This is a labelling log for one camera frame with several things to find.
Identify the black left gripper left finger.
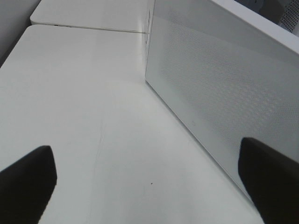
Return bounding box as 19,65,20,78
0,146,57,224

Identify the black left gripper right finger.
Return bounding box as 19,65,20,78
238,137,299,224

